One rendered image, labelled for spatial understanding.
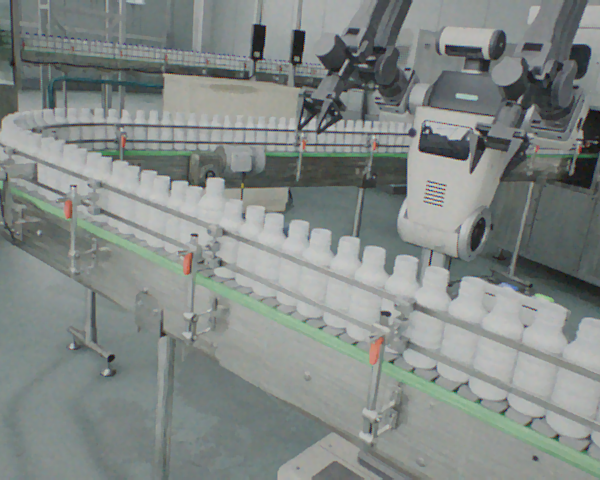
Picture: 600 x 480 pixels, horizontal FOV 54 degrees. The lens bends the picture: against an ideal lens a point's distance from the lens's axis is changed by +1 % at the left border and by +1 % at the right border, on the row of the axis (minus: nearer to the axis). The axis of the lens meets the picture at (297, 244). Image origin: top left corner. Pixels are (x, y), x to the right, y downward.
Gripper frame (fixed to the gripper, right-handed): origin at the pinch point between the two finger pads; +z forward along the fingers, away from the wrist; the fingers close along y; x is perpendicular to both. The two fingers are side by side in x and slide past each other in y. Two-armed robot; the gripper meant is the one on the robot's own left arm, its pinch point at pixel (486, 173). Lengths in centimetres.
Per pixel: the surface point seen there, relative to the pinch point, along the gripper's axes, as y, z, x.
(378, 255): -3.3, 26.7, -24.2
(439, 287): 8.6, 28.3, -24.2
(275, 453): -69, 96, 95
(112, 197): -81, 34, -17
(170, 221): -57, 34, -18
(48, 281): -270, 88, 119
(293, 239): -22.0, 28.8, -22.0
